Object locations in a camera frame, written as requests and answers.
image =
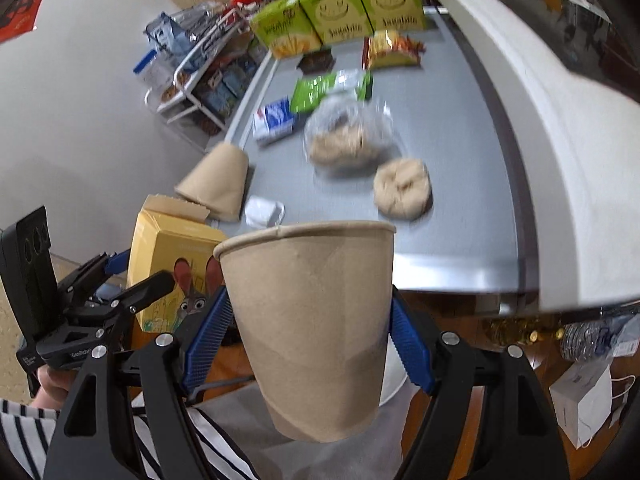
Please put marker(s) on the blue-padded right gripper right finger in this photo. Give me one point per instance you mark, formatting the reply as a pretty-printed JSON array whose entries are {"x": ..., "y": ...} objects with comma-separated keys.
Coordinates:
[{"x": 519, "y": 437}]

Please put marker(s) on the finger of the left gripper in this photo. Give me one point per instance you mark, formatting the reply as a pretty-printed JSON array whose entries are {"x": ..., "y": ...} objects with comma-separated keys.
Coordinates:
[
  {"x": 117, "y": 263},
  {"x": 143, "y": 294}
]

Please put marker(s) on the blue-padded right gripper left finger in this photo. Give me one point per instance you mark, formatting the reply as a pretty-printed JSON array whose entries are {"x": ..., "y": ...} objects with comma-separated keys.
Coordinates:
[{"x": 171, "y": 367}]

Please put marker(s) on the brown paper cup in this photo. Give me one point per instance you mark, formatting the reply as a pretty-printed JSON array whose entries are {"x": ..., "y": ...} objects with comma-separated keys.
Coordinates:
[{"x": 312, "y": 302}]

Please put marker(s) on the blue white Tempo tissue pack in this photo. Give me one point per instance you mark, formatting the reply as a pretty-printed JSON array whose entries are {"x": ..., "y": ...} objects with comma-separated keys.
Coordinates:
[{"x": 273, "y": 122}]

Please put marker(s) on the clear plastic bag with bread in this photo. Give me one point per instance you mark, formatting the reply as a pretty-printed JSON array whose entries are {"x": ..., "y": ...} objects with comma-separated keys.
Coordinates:
[{"x": 345, "y": 133}]

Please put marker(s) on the green Jagabee snack bag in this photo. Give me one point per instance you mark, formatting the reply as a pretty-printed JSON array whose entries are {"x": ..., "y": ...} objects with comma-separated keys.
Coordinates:
[{"x": 310, "y": 91}]

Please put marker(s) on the dark brown plastic tray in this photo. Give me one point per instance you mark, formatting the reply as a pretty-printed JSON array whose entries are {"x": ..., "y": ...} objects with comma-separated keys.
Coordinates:
[{"x": 316, "y": 62}]

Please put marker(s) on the yellow red snack packet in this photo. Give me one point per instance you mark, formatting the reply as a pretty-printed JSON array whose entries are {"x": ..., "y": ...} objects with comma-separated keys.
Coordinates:
[{"x": 388, "y": 48}]

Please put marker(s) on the white kitchen counter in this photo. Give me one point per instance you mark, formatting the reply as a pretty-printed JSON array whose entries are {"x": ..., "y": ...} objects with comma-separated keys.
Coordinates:
[{"x": 579, "y": 143}]

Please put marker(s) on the person's left hand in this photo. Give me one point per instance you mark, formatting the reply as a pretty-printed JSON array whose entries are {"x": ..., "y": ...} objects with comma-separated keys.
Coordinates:
[{"x": 54, "y": 388}]

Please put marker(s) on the yellow cartoon rabbit box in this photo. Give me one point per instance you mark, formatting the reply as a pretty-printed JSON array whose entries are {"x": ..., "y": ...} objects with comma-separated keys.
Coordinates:
[{"x": 184, "y": 248}]

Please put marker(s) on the white paper shopping bag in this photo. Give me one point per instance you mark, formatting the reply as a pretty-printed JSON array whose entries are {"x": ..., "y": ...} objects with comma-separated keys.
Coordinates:
[{"x": 582, "y": 399}]

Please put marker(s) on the striped shirt sleeve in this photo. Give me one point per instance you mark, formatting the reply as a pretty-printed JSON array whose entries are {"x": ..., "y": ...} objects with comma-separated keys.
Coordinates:
[{"x": 28, "y": 431}]

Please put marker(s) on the folded brown paper bag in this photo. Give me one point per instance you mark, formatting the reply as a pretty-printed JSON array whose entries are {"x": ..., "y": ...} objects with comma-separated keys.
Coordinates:
[{"x": 217, "y": 182}]

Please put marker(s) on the small white wrapper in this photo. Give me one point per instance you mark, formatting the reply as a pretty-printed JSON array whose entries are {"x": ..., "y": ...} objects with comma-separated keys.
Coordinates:
[{"x": 261, "y": 213}]

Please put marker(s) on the clear jar with blue lid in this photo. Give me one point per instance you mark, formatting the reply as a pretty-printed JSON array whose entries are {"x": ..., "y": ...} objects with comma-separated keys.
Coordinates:
[{"x": 154, "y": 71}]

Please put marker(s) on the blue foil pouch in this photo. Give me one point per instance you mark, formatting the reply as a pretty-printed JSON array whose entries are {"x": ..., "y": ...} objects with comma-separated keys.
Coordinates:
[{"x": 165, "y": 34}]

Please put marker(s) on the round tan bread bun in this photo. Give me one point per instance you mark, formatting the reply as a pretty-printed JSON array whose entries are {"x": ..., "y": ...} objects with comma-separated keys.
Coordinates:
[{"x": 402, "y": 188}]

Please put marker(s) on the Jagabee box with fries picture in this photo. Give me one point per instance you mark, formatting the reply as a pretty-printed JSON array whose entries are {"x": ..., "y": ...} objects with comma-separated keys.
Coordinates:
[{"x": 285, "y": 30}]

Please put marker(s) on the middle Jagabee smiley box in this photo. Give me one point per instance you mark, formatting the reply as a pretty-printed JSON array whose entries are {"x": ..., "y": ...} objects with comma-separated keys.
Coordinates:
[{"x": 336, "y": 21}]

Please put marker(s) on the white wire storage rack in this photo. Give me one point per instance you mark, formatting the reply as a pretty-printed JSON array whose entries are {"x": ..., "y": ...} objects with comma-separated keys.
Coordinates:
[{"x": 208, "y": 83}]

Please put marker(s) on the red paper wall decoration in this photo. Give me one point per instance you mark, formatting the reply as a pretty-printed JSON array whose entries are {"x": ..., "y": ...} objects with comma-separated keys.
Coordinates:
[{"x": 19, "y": 19}]

